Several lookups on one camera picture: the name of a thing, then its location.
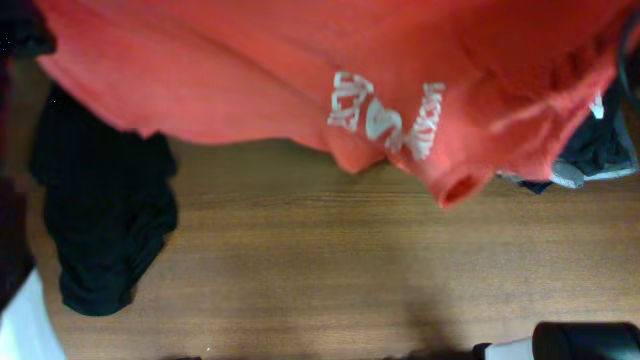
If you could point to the red t-shirt white print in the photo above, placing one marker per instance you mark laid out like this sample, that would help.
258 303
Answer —
452 91

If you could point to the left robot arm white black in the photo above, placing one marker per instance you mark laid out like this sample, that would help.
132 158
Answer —
26 330

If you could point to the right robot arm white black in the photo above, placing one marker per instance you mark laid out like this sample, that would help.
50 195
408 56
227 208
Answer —
568 341

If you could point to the black crumpled garment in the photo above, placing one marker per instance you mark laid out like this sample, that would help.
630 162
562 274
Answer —
108 204

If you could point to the dark navy folded garment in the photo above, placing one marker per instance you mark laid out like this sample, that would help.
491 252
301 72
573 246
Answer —
534 186

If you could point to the grey folded garment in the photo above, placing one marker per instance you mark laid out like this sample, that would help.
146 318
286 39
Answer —
568 176

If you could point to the black folded shirt white letters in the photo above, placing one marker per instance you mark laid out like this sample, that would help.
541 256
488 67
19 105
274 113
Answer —
596 146

